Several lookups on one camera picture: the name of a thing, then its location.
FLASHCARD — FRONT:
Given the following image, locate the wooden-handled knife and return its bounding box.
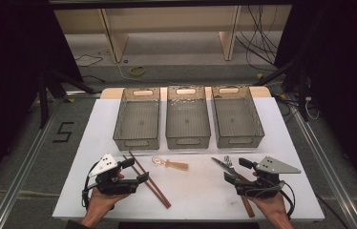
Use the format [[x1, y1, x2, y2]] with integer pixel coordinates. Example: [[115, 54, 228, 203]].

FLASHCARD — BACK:
[[211, 156, 256, 219]]

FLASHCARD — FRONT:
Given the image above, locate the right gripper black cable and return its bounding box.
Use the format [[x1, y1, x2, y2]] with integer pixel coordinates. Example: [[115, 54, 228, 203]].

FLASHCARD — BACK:
[[244, 180, 297, 220]]

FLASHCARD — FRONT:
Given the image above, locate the brown wooden chopstick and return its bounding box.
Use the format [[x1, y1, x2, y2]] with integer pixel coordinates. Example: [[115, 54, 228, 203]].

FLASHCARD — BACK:
[[128, 150, 172, 208], [122, 155, 169, 210]]

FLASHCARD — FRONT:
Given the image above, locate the black curtain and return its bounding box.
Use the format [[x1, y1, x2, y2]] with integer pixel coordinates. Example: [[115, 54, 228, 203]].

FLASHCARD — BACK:
[[274, 0, 357, 204], [0, 0, 85, 199]]

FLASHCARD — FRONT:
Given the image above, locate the person's right hand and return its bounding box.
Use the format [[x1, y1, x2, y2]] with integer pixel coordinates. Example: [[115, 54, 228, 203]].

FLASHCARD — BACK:
[[248, 171, 291, 222]]

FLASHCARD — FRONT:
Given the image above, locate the smoky clear plastic bin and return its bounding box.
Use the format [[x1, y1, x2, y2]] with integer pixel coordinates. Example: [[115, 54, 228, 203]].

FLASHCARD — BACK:
[[113, 87, 161, 151], [210, 85, 265, 149], [165, 85, 212, 150]]

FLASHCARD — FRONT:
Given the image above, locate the aluminium floor rail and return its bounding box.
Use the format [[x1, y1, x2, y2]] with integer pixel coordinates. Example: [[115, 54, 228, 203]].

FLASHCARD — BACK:
[[0, 98, 64, 229], [290, 98, 357, 229]]

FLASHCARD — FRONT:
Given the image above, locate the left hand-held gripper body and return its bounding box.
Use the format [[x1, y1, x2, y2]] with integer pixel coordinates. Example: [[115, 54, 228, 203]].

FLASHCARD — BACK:
[[88, 154, 140, 197]]

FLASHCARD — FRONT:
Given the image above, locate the black metal stand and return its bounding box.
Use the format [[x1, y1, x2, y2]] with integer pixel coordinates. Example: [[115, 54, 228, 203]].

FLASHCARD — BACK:
[[37, 68, 97, 130], [252, 56, 312, 122]]

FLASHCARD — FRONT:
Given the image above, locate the thin black floor cable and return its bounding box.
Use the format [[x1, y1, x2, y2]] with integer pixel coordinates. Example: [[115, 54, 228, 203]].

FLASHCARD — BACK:
[[73, 53, 104, 68]]

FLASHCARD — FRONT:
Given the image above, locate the white floor cable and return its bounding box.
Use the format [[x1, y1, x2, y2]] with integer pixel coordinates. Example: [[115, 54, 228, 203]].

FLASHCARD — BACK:
[[98, 47, 168, 86]]

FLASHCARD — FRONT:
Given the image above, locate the light wooden shelf unit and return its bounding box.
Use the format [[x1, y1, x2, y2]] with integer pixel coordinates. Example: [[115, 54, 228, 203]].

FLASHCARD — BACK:
[[53, 4, 293, 63]]

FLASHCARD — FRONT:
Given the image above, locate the bundle of black cables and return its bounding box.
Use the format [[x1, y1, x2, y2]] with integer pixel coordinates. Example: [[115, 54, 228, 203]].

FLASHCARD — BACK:
[[235, 4, 280, 73]]

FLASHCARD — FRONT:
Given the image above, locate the wooden-handled spoon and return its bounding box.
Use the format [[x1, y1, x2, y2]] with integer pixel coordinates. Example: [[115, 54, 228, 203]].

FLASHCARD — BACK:
[[151, 156, 189, 172]]

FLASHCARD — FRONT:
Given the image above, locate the person's left hand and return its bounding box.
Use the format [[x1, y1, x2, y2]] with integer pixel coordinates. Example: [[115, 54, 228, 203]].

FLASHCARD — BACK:
[[82, 171, 131, 223]]

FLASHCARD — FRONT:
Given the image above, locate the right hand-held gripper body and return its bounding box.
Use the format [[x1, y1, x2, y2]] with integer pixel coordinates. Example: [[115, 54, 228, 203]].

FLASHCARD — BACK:
[[234, 156, 302, 200]]

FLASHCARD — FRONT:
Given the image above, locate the yellow tape roll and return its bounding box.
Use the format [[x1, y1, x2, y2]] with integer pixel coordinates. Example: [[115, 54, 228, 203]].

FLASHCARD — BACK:
[[128, 65, 147, 77]]

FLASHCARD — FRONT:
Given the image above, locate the white table cover sheet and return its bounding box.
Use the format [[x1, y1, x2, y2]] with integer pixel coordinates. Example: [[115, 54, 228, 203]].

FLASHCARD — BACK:
[[52, 87, 326, 222]]

